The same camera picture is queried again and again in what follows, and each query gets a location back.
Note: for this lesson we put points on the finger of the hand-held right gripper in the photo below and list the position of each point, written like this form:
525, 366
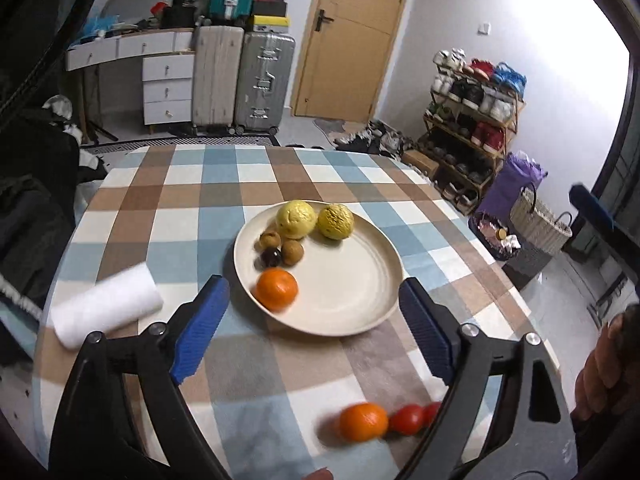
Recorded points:
590, 205

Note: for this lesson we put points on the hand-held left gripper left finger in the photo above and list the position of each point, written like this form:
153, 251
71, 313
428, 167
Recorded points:
200, 330

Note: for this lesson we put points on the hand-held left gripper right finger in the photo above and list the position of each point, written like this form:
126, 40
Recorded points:
427, 330

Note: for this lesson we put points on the red tomato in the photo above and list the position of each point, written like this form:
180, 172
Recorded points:
406, 419
431, 414

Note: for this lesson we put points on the orange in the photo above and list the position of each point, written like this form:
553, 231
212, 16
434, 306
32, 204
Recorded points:
276, 289
363, 422

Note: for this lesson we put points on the cream round plate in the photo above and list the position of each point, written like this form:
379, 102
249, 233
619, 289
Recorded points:
350, 280

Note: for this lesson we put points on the dark purple plum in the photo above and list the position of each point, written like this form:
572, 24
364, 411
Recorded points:
271, 258

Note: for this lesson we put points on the brown longan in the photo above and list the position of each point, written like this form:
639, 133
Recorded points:
269, 240
291, 253

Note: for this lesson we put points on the wrinkled yellow lemon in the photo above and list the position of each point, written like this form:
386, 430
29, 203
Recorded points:
336, 221

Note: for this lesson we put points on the smooth yellow lemon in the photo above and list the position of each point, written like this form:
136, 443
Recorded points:
296, 218

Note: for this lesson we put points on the person's right hand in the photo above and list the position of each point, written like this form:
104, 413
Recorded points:
600, 370

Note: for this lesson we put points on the woven laundry basket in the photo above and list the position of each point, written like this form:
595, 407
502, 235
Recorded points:
542, 230

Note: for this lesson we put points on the purple bag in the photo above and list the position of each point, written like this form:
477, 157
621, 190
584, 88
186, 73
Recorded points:
510, 180

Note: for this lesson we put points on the white paper towel roll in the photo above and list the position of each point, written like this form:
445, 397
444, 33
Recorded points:
105, 305

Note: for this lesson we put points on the wooden shoe rack with shoes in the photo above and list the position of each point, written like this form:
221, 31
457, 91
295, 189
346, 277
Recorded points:
475, 95

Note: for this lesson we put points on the small cardboard box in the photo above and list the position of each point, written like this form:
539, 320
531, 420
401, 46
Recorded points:
421, 161

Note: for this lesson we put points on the scattered pile of sneakers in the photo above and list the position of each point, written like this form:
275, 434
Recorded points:
370, 137

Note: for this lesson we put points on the grey door mat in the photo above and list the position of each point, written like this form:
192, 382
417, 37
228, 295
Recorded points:
330, 127

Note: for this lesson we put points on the beige suitcase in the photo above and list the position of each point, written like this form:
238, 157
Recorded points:
217, 80

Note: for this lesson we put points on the silver suitcase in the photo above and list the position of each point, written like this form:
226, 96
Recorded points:
262, 80

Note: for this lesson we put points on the white desk with drawers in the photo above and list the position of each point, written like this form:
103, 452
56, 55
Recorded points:
167, 67

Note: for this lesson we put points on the tan wooden door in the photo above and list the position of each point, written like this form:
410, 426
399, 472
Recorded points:
350, 50

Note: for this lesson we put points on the black bag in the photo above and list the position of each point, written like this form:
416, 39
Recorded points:
181, 16

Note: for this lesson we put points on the yellow and black shoe box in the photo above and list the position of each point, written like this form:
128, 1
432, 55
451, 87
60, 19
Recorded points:
269, 23

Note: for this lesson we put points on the blue plastic bag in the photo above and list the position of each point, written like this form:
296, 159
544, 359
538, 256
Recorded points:
100, 26

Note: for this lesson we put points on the red cap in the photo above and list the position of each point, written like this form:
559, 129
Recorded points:
158, 9

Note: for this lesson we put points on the plain black shoe box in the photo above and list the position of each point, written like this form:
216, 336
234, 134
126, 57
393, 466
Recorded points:
269, 8

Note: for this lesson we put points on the grey folding table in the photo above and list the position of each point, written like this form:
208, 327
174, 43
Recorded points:
132, 2

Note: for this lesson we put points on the white wall switch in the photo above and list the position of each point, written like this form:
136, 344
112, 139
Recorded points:
484, 28

